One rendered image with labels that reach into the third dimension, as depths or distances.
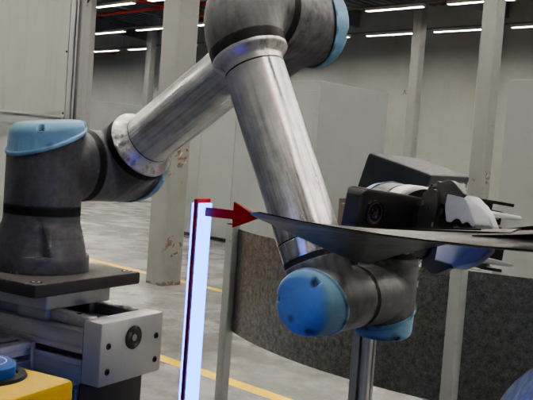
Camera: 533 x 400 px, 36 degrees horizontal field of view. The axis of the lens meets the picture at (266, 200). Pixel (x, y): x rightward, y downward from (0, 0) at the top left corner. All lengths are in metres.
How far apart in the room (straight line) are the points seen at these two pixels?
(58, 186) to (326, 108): 9.32
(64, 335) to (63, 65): 1.71
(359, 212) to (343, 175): 10.03
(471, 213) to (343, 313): 0.21
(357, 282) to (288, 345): 1.93
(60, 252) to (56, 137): 0.17
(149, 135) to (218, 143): 10.32
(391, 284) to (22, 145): 0.59
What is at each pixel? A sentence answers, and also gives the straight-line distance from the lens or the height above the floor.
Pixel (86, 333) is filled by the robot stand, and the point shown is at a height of 0.97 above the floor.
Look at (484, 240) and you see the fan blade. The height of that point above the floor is 1.19.
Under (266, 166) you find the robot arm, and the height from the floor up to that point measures 1.23.
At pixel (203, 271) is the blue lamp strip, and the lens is 0.78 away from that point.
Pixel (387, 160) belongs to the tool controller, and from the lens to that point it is 1.30.
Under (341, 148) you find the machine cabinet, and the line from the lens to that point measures 10.77.
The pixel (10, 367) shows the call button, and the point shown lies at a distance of 0.59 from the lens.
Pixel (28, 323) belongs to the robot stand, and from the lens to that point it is 1.24.
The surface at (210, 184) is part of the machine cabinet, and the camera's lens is 11.66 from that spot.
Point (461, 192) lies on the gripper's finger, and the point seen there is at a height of 1.22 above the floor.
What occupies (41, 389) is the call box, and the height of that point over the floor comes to 1.07.
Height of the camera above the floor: 1.24
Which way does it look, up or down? 3 degrees down
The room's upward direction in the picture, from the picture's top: 4 degrees clockwise
